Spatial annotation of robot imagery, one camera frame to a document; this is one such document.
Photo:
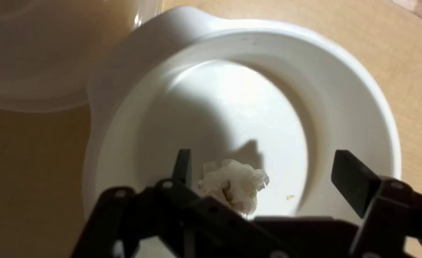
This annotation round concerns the white paper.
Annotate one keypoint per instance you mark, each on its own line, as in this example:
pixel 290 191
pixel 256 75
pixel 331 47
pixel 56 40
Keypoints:
pixel 233 183

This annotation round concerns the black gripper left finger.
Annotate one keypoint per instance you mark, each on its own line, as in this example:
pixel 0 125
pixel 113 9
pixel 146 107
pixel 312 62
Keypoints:
pixel 172 219

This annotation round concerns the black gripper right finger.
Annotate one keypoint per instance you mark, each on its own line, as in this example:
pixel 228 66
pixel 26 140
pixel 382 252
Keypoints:
pixel 391 215

